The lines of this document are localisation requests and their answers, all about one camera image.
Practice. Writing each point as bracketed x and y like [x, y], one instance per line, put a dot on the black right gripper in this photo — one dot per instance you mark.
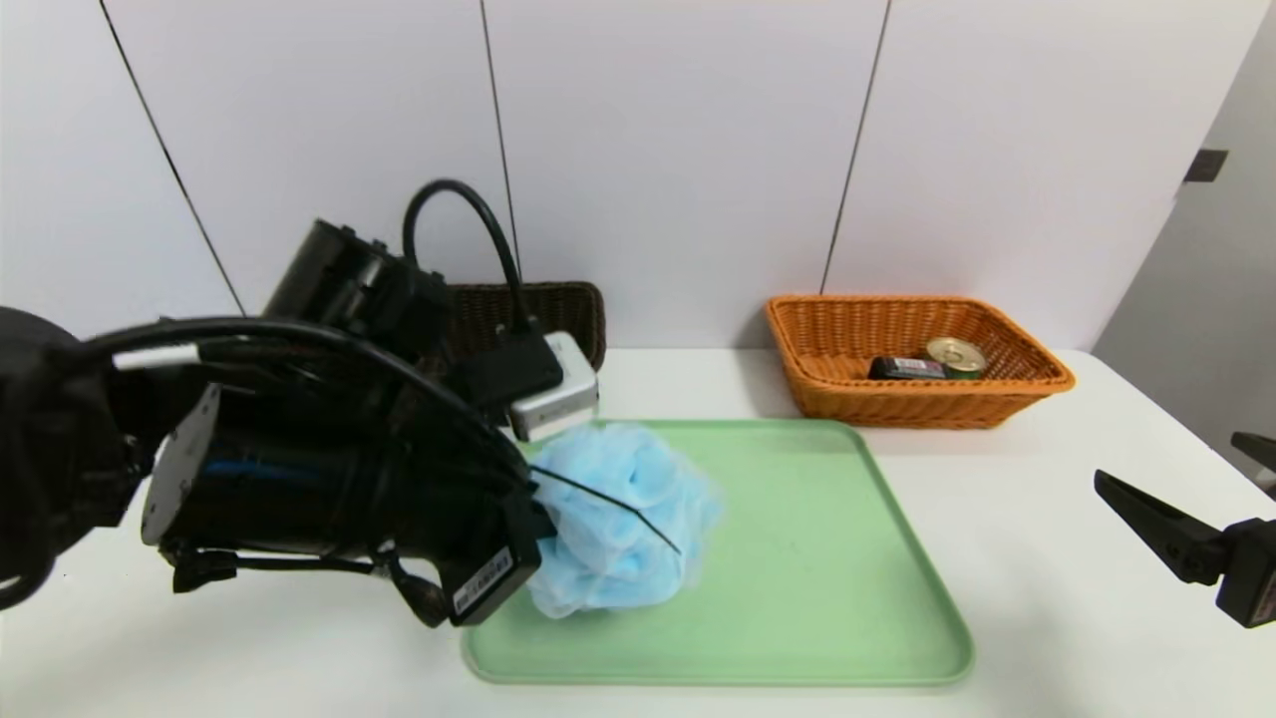
[1252, 578]

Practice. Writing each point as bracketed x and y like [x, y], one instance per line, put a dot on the blue mesh bath loofah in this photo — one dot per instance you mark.
[618, 489]

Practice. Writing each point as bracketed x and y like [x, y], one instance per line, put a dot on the black wall fixture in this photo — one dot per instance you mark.
[1206, 167]

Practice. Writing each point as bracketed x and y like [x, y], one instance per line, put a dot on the dark brown wicker basket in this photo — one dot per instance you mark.
[568, 309]

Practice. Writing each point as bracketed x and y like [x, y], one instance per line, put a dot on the tin can with pull tab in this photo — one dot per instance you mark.
[959, 354]

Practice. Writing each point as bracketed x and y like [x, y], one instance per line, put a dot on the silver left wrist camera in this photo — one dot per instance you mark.
[563, 404]

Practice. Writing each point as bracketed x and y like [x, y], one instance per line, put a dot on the thin black zip tie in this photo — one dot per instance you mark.
[608, 504]

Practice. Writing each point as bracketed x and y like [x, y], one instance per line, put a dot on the orange wicker basket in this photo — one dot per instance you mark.
[897, 404]

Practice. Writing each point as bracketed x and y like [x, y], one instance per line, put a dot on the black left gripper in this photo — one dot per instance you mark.
[486, 580]

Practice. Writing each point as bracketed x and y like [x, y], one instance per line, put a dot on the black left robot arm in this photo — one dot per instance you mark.
[299, 479]

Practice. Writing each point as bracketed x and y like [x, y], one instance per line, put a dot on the green plastic tray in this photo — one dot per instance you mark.
[797, 598]

